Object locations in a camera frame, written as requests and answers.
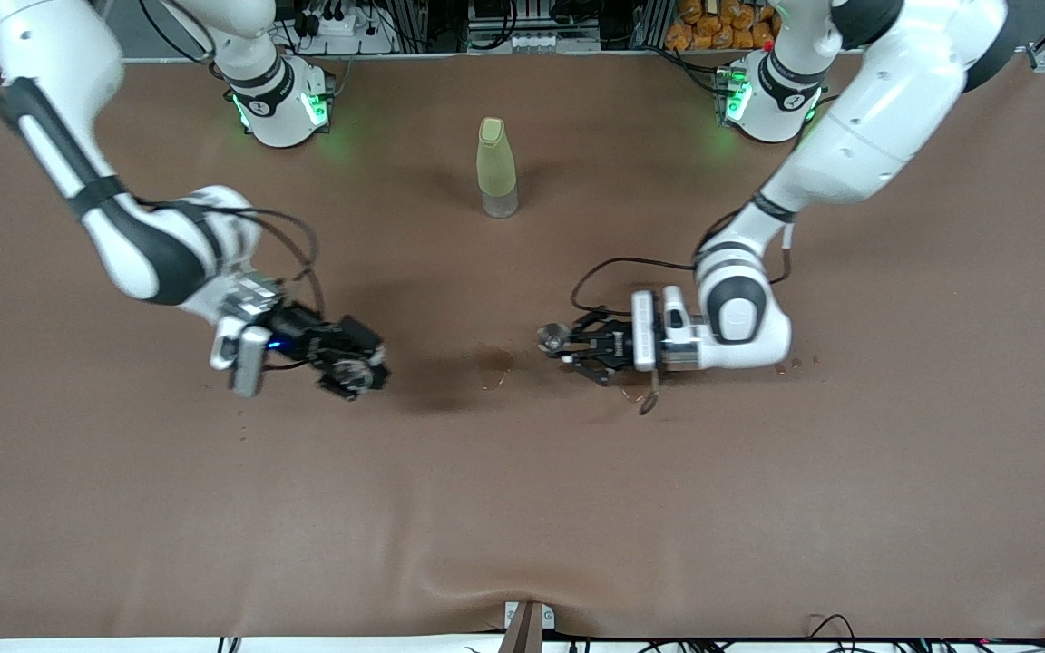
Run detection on clear glass measuring cup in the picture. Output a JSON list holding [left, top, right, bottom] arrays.
[[334, 358, 376, 393]]

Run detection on green sleeved shaker bottle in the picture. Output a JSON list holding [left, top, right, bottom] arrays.
[[476, 116, 520, 219]]

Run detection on brown table mat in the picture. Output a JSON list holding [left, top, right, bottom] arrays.
[[0, 50, 1045, 640]]

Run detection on white connector strip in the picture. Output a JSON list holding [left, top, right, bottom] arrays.
[[477, 30, 602, 54]]

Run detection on orange snack packages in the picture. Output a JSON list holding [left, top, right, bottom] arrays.
[[665, 0, 782, 52]]

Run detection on white power strip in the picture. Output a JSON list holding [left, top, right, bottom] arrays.
[[291, 0, 396, 55]]

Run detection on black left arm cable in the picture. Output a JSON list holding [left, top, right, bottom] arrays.
[[571, 210, 793, 416]]

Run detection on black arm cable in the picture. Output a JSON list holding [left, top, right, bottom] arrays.
[[137, 0, 326, 316], [571, 210, 793, 416]]

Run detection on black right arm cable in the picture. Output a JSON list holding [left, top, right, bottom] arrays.
[[137, 0, 326, 316]]

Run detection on black cable loop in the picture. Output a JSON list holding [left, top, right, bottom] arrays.
[[804, 614, 859, 649]]

